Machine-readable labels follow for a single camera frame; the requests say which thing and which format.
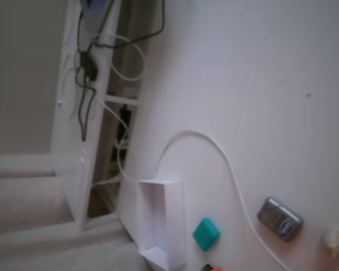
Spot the teal green cube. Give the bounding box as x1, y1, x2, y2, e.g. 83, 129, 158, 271
192, 216, 221, 253

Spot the white cardboard box bin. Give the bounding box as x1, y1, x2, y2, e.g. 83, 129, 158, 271
117, 178, 189, 270

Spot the grey plastic case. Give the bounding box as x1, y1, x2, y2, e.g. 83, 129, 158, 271
256, 196, 305, 243

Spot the beige cone figurine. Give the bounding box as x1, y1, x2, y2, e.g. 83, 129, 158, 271
323, 225, 339, 258

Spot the black plug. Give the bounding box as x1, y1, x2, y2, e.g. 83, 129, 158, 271
117, 103, 133, 142

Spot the black power adapter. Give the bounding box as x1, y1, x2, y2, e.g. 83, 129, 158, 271
78, 50, 99, 82

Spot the blue cloth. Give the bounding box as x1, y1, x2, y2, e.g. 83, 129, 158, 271
80, 0, 110, 18

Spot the long white cable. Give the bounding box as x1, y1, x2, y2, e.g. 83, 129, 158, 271
157, 129, 293, 271

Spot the white frame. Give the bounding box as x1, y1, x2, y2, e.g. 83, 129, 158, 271
0, 0, 147, 231

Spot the thin black cable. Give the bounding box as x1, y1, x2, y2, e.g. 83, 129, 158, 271
75, 66, 97, 142

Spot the looped white cable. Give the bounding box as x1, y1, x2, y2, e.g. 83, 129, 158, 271
95, 33, 146, 82

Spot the thick black cable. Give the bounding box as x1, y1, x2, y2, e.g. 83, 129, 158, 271
92, 0, 166, 49

